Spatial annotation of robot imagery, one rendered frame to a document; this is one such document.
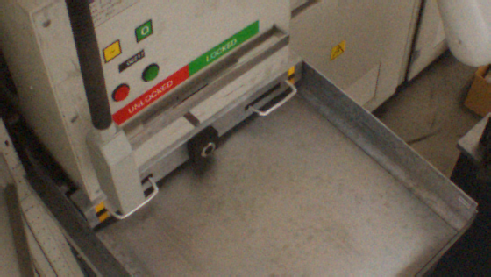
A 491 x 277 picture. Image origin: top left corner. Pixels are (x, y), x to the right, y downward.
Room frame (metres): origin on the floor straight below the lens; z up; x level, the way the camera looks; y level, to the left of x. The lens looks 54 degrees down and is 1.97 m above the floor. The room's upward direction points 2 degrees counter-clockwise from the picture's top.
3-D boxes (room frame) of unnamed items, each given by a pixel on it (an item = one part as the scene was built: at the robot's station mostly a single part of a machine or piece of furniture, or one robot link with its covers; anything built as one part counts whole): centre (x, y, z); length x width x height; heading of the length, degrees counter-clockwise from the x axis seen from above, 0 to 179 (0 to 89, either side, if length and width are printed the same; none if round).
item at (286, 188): (0.69, -0.01, 0.82); 0.68 x 0.62 x 0.06; 40
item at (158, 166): (0.80, 0.09, 0.90); 0.54 x 0.05 x 0.06; 130
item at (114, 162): (0.60, 0.19, 1.09); 0.08 x 0.05 x 0.17; 40
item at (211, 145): (0.77, 0.06, 0.90); 0.06 x 0.03 x 0.05; 130
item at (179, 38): (0.79, 0.08, 1.15); 0.48 x 0.01 x 0.48; 130
